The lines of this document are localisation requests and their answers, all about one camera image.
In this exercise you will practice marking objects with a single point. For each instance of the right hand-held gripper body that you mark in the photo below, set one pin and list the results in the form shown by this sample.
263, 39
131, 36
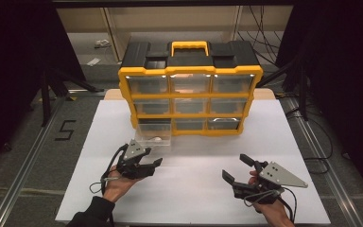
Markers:
280, 176

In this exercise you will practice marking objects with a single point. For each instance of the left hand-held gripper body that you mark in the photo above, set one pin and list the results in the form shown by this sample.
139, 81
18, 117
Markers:
134, 151

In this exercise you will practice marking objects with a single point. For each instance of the small white object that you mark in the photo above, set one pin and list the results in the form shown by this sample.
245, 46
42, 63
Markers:
156, 138

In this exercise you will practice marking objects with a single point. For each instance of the clear plastic drawer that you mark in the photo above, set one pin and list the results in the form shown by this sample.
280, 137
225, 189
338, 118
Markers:
233, 83
152, 130
191, 106
228, 106
223, 124
190, 124
152, 107
190, 83
147, 84

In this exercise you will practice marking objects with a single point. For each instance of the yellow and black drawer cabinet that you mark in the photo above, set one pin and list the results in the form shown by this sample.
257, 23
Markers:
189, 95

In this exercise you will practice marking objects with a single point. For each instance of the person's right hand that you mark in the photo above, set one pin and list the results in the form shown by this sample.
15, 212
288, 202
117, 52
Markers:
271, 209

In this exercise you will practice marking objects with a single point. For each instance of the person's left hand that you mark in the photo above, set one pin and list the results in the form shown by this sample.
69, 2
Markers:
116, 186

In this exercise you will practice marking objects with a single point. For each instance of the black tripod stand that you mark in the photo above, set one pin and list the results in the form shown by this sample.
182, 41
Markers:
47, 94
302, 91

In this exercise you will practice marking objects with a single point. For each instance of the small white floor item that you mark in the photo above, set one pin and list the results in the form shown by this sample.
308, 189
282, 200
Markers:
93, 61

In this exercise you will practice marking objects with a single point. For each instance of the small grey floor item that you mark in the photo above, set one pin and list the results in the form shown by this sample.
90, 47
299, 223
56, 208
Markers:
102, 43

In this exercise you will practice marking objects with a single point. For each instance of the dark curtain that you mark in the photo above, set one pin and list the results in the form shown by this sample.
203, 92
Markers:
12, 63
346, 78

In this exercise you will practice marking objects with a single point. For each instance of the beige wooden partition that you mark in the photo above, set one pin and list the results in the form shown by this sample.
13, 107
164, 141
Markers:
176, 22

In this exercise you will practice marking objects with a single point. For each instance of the aluminium floor rail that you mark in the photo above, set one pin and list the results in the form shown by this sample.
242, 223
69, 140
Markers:
324, 170
22, 170

